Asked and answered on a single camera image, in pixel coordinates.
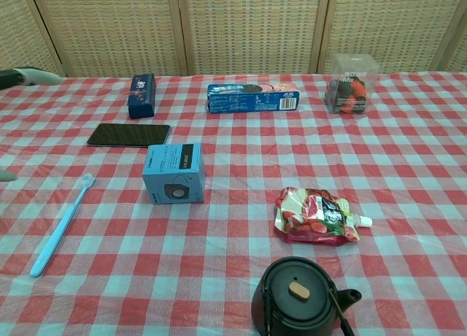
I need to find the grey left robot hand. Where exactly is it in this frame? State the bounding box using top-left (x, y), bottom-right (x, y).
top-left (0, 68), bottom-right (61, 183)

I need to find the small light blue speaker box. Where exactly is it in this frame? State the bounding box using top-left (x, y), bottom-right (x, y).
top-left (141, 143), bottom-right (206, 205)

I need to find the dark blue patterned box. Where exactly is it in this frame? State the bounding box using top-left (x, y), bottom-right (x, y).
top-left (127, 74), bottom-right (157, 120)

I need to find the blue cookie box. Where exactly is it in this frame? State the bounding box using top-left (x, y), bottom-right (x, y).
top-left (207, 83), bottom-right (301, 115)

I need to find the clear plastic snack box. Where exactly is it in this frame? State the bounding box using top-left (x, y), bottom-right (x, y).
top-left (325, 53), bottom-right (379, 115)

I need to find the light blue toothbrush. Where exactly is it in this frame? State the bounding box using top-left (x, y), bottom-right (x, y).
top-left (29, 173), bottom-right (96, 278)

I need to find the red white checkered tablecloth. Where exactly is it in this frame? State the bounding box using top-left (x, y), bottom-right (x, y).
top-left (0, 71), bottom-right (467, 336)

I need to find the red spouted drink pouch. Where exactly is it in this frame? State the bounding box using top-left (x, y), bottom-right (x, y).
top-left (274, 187), bottom-right (374, 245)

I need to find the black teapot lid wooden knob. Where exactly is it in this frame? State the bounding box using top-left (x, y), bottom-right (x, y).
top-left (267, 265), bottom-right (330, 317)

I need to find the black teapot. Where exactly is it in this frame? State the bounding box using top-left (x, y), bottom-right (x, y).
top-left (251, 256), bottom-right (363, 336)

